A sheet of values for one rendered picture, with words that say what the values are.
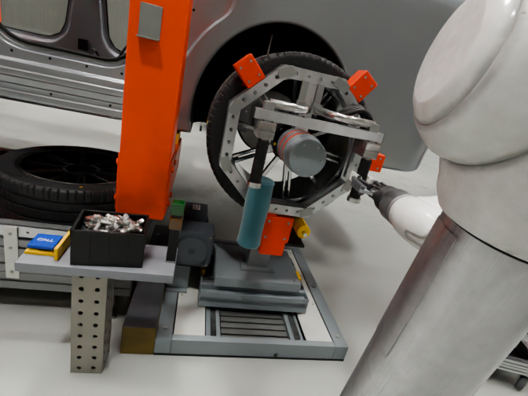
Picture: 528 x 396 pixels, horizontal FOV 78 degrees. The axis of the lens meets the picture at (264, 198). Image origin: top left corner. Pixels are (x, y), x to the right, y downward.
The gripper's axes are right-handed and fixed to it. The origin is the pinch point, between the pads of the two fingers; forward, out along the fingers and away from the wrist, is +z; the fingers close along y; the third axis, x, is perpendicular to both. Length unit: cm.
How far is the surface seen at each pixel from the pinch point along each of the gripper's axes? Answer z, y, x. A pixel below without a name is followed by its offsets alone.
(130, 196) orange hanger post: 14, -72, -23
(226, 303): 23, -30, -71
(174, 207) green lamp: -1, -57, -18
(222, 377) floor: -5, -31, -83
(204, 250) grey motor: 29, -43, -50
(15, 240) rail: 22, -111, -49
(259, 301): 23, -16, -69
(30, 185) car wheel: 35, -112, -33
